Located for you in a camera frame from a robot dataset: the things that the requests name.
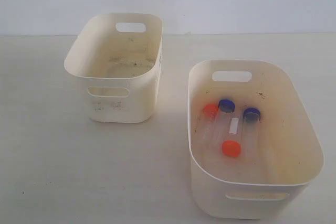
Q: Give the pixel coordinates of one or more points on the orange cap tube with label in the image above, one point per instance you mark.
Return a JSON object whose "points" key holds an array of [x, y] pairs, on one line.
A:
{"points": [[231, 146]]}

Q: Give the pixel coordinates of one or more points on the blue cap tube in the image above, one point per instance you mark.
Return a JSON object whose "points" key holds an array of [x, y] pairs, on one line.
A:
{"points": [[222, 122], [250, 132]]}

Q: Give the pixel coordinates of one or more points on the cream plastic bin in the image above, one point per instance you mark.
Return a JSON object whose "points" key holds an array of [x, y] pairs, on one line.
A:
{"points": [[289, 154], [114, 66]]}

